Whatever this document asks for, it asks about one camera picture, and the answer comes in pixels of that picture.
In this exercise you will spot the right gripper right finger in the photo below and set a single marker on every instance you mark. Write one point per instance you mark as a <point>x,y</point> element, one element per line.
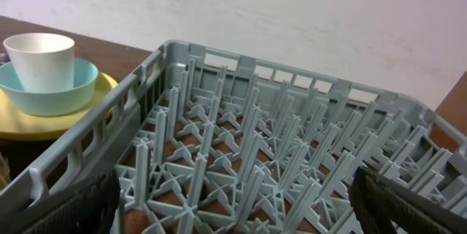
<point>379,203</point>

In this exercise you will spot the white cup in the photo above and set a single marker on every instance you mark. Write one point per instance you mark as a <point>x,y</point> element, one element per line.
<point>43,62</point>

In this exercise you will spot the grey dishwasher rack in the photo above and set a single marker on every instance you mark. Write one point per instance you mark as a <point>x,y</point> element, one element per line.
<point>208,141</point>

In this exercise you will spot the yellow plate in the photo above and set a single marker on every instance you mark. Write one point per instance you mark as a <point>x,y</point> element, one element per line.
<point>18,126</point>

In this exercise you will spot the light blue bowl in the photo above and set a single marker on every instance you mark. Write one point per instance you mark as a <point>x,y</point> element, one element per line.
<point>56,103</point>

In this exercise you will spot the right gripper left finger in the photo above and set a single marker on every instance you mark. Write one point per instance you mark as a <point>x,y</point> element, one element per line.
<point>86,207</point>

